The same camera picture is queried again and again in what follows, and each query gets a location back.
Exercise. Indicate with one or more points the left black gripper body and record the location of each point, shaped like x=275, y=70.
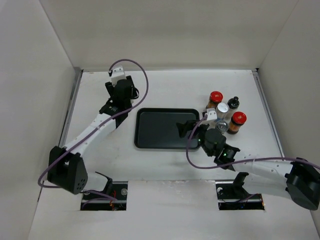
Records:
x=111, y=88

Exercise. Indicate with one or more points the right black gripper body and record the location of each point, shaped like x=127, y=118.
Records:
x=203, y=129

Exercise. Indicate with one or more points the clear lid pepper shaker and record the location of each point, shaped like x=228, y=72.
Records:
x=222, y=126

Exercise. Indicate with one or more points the red lid sauce jar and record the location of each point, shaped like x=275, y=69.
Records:
x=215, y=98
x=237, y=120

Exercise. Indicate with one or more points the white cap blue label bottle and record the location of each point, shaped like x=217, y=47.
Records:
x=221, y=111

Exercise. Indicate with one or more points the red lid sauce jar front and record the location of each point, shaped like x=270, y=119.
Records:
x=237, y=120

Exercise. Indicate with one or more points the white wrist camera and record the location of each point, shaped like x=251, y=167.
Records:
x=211, y=116
x=116, y=74

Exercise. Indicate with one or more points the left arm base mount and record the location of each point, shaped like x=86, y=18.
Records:
x=103, y=194

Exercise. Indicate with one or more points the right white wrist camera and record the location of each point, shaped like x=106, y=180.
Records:
x=211, y=116

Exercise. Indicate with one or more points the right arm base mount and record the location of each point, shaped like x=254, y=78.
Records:
x=231, y=196

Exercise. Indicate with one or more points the red lid sauce jar rear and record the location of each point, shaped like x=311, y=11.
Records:
x=215, y=98

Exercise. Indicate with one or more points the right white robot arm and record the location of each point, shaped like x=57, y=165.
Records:
x=293, y=178

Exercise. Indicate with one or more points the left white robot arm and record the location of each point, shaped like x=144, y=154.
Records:
x=68, y=163

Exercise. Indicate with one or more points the black cap small bottle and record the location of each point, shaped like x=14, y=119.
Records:
x=233, y=105

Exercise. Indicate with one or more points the black plastic tray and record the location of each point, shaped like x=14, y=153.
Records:
x=156, y=128

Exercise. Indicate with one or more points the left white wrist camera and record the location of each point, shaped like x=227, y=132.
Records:
x=116, y=74

